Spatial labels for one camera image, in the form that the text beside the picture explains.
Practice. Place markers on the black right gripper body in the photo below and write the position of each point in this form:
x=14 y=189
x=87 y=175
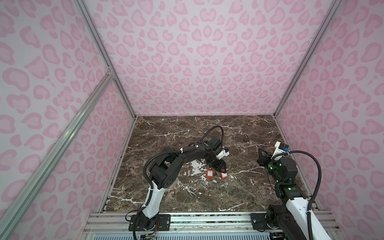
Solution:
x=266 y=161

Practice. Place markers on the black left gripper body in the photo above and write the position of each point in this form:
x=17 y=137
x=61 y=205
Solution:
x=217 y=164

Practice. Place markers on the red padlock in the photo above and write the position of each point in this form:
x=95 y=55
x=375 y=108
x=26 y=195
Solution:
x=210 y=174
x=224 y=174

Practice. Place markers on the small black padlock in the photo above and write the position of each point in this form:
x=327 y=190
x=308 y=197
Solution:
x=246 y=138

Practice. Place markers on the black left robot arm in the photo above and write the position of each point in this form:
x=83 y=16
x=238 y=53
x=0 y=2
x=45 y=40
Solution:
x=162 y=170

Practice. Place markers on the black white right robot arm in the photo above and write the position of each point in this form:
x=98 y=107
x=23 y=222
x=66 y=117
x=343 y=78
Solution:
x=294 y=216

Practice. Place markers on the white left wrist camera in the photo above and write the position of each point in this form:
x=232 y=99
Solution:
x=223 y=153

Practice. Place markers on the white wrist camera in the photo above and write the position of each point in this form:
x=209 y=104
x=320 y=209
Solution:
x=223 y=153
x=280 y=148

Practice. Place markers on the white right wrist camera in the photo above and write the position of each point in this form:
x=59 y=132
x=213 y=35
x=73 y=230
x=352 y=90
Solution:
x=280 y=148

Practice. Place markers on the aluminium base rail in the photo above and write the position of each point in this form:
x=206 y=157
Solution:
x=198 y=226

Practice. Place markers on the aluminium frame post left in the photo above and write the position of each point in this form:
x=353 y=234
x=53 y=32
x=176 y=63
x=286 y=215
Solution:
x=91 y=27

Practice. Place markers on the aluminium frame post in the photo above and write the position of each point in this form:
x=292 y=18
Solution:
x=91 y=27
x=322 y=29

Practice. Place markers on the aluminium frame post right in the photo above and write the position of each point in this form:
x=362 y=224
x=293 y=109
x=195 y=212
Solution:
x=322 y=29

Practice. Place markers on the aluminium diagonal frame bar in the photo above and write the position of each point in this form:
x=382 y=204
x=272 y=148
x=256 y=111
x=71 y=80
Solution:
x=31 y=189

